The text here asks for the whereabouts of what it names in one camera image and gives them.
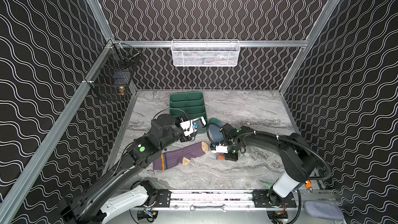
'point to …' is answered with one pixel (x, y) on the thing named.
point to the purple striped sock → (181, 156)
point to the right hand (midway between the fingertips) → (228, 155)
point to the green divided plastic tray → (190, 104)
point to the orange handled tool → (308, 184)
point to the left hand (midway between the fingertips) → (198, 118)
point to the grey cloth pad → (323, 210)
